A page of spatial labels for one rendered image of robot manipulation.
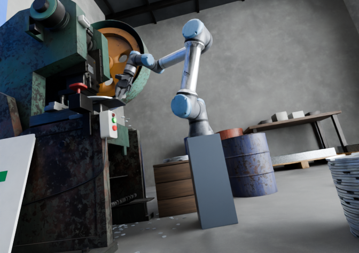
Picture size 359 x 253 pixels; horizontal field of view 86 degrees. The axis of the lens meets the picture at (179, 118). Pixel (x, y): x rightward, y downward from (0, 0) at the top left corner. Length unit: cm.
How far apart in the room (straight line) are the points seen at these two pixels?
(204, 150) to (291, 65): 444
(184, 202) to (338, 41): 530
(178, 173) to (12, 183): 90
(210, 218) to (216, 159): 28
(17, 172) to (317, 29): 592
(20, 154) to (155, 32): 501
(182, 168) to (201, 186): 39
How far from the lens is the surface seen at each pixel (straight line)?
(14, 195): 118
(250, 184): 168
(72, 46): 140
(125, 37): 197
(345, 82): 556
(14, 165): 124
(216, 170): 104
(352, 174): 81
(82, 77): 142
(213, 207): 105
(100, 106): 131
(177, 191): 141
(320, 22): 611
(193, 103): 101
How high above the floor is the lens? 30
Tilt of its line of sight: 14 degrees up
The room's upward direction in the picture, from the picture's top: 9 degrees counter-clockwise
